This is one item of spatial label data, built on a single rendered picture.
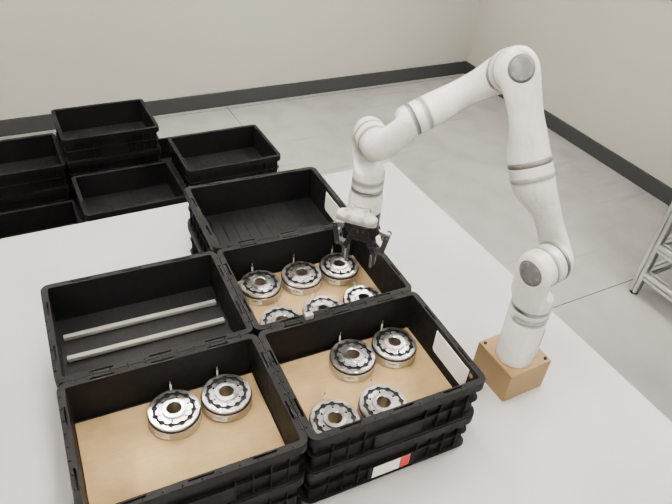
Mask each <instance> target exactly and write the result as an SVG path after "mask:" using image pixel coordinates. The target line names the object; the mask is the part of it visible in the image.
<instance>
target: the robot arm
mask: <svg viewBox="0 0 672 504"><path fill-rule="evenodd" d="M500 94H503V97H504V100H505V105H506V109H507V114H508V121H509V131H508V141H507V167H508V173H509V178H510V184H511V188H512V191H513V193H514V195H515V196H516V198H517V199H518V200H519V202H520V203H521V204H522V205H523V207H524V208H525V209H526V210H527V211H528V212H529V214H530V215H531V216H532V218H533V220H534V222H535V226H536V229H537V234H538V242H539V245H538V246H536V247H534V248H532V249H530V250H528V251H526V252H524V253H523V254H522V255H521V256H520V258H519V259H518V262H517V264H516V268H515V272H514V276H513V280H512V285H511V292H512V297H511V300H510V304H509V307H508V310H507V314H506V317H505V320H504V323H503V326H502V330H501V333H500V336H499V339H498V342H497V346H496V349H495V352H496V355H497V357H498V359H499V360H500V361H501V362H502V363H504V364H505V365H507V366H510V367H513V368H525V367H528V366H529V365H530V364H531V363H532V361H533V359H534V357H535V356H536V355H537V352H538V349H539V347H540V344H541V341H542V339H543V336H544V334H545V331H546V328H545V327H546V324H547V321H548V319H549V316H550V313H551V311H552V308H553V305H554V298H553V295H552V294H551V292H550V291H549V290H550V288H551V287H552V286H554V285H556V284H558V283H560V282H562V281H563V280H565V279H567V278H568V277H569V276H570V275H571V274H572V272H573V270H574V257H573V252H572V248H571V245H570V241H569V238H568V234H567V231H566V227H565V224H564V220H563V215H562V210H561V205H560V200H559V195H558V190H557V184H556V175H555V169H554V163H553V157H552V152H551V148H550V142H549V136H548V131H547V125H546V121H545V115H544V108H543V95H542V76H541V66H540V62H539V59H538V57H537V55H536V53H535V52H534V51H533V50H532V49H530V48H529V47H527V46H523V45H515V46H511V47H507V48H504V49H501V50H499V51H498V52H496V53H495V54H494V55H493V56H492V57H490V58H489V59H487V60H486V61H485V62H483V63H482V64H481V65H479V66H478V67H476V68H475V69H474V70H472V71H470V72H469V73H467V74H466V75H464V76H462V77H460V78H459V79H457V80H455V81H453V82H451V83H449V84H446V85H444V86H442V87H440V88H437V89H435V90H433V91H431V92H428V93H426V94H424V95H422V96H420V97H418V98H416V99H414V100H412V101H410V102H408V103H406V104H404V105H402V106H400V107H399V108H398V109H397V110H396V111H395V120H393V121H392V122H391V123H389V124H388V125H387V126H384V124H383V123H382V122H381V121H380V120H379V119H378V118H376V117H373V116H366V117H363V118H361V119H360V120H359V121H358V122H357V123H356V125H355V126H354V129H353V132H352V159H353V173H352V183H351V189H350V193H349V200H348V207H346V208H340V209H338V210H337V211H336V219H335V221H334V222H333V224H332V225H333V233H334V241H335V244H340V245H341V246H342V255H341V256H342V258H344V259H343V260H344V261H347V259H348V257H349V250H350V244H349V243H350V242H351V240H352V239H353V240H356V241H361V242H363V243H366V246H367V248H368V249H369V252H370V255H369V261H368V267H369V268H371V266H373V265H374V264H375V262H376V256H377V255H379V256H382V255H383V253H384V251H385V249H386V247H387V245H388V242H389V240H390V237H391V235H392V232H391V231H387V232H385V231H383V230H381V228H380V225H379V223H380V216H381V209H382V202H383V186H384V179H385V170H384V166H383V163H382V161H383V160H386V159H388V158H390V157H391V156H393V155H394V154H395V153H397V152H398V151H399V150H400V149H401V148H403V147H404V146H405V145H406V144H408V143H409V142H410V141H411V140H412V139H413V138H414V137H416V136H418V135H420V134H423V133H425V132H427V131H429V130H431V129H433V128H435V127H437V126H438V125H440V124H442V123H444V122H446V121H447V120H449V119H450V118H452V117H453V116H455V115H456V114H458V113H459V112H461V111H462V110H464V109H466V108H467V107H469V106H471V105H473V104H475V103H477V102H479V101H481V100H484V99H487V98H490V97H493V96H496V95H500ZM343 226H345V228H346V230H347V231H348V233H349V235H348V236H347V238H346V239H345V238H343V234H342V228H343ZM378 235H380V237H381V238H380V239H381V241H383V242H382V244H381V247H377V243H376V236H378Z"/></svg>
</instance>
